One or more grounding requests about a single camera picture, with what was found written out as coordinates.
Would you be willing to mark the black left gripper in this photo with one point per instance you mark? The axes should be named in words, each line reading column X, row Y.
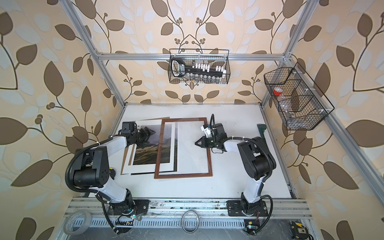
column 147, row 130

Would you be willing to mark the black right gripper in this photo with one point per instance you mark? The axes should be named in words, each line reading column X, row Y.
column 204, row 144

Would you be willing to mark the white passe-partout mat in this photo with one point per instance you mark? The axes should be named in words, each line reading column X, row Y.
column 143, row 160

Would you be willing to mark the brown wooden picture frame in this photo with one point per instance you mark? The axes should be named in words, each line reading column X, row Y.
column 192, row 160

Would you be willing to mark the mountain landscape photo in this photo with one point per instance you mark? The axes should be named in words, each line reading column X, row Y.
column 169, row 147

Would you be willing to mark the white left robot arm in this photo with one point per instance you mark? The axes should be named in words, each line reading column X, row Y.
column 89, row 171

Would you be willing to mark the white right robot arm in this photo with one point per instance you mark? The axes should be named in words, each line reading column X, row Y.
column 258, row 163

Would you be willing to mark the brown cardboard backing board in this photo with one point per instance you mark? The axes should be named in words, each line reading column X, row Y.
column 143, row 160

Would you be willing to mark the black socket set holder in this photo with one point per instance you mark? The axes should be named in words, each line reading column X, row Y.
column 182, row 69

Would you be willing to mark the red capped clear container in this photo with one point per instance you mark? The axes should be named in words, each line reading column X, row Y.
column 278, row 92

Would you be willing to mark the clear tape roll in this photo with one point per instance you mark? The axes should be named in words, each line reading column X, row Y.
column 70, row 222

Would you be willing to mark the yellow black tape measure right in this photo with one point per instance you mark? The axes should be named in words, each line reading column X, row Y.
column 299, row 231

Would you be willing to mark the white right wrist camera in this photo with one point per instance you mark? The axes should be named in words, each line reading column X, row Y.
column 207, row 130

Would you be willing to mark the black wire basket back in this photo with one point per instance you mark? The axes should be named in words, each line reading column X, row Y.
column 201, row 56

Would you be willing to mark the black wire basket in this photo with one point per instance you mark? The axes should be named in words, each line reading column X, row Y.
column 304, row 105
column 201, row 56

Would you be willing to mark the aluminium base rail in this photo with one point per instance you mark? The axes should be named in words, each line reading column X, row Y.
column 206, row 213

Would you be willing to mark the aluminium cage frame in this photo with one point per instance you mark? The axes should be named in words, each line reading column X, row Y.
column 370, row 174

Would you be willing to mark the black wire basket right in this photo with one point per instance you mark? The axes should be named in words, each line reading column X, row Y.
column 304, row 105

